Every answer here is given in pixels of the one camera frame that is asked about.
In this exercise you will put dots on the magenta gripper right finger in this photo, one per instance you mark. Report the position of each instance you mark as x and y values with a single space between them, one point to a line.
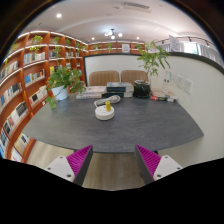
153 166

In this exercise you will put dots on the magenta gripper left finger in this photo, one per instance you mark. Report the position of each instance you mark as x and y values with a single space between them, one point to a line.
73 167

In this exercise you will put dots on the yellow charger plug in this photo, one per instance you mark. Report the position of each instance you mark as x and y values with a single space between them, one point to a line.
108 106

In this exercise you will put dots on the round white power socket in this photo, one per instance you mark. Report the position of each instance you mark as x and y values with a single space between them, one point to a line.
103 114

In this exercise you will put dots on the white book stack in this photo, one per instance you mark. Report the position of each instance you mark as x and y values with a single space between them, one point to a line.
92 92

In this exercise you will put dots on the green plant in white pot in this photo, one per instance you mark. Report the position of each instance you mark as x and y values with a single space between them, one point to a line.
65 78

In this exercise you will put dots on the right tan chair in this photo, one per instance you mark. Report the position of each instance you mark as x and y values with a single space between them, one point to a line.
132 75

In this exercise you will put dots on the tan chair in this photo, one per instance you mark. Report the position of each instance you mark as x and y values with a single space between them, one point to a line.
132 75
101 78

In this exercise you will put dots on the left tan chair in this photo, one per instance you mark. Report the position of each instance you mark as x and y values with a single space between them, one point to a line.
101 78

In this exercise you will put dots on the orange wooden bookshelf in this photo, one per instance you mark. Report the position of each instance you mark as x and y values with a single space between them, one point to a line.
23 78

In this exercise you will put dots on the green plant in black pot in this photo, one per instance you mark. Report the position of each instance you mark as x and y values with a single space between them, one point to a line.
152 57

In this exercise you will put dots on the white sign board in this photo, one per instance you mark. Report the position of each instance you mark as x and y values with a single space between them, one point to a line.
174 44

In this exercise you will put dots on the ceiling chandelier lamp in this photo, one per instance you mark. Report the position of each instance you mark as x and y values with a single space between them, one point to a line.
112 34

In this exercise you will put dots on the items by wall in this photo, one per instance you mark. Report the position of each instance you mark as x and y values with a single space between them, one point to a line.
158 94

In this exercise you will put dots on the white wall sockets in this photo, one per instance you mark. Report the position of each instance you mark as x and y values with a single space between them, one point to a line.
171 80

